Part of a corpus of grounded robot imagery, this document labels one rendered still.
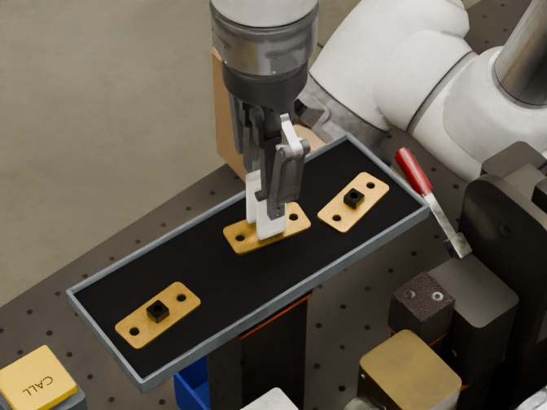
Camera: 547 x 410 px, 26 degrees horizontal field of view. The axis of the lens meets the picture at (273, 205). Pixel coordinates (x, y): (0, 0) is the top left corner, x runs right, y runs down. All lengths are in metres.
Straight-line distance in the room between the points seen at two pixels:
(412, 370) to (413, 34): 0.63
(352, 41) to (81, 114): 1.41
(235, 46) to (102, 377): 0.82
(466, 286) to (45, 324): 0.70
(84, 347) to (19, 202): 1.18
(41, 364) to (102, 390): 0.53
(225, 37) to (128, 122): 2.05
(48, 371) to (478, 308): 0.46
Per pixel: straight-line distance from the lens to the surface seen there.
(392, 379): 1.24
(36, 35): 3.30
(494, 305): 1.31
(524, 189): 1.31
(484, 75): 1.66
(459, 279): 1.32
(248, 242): 1.18
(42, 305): 1.79
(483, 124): 1.66
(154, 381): 1.14
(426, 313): 1.26
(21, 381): 1.16
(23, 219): 2.84
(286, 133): 1.03
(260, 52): 0.97
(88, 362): 1.72
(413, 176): 1.33
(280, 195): 1.09
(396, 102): 1.73
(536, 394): 1.34
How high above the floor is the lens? 2.12
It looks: 49 degrees down
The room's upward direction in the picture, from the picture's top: straight up
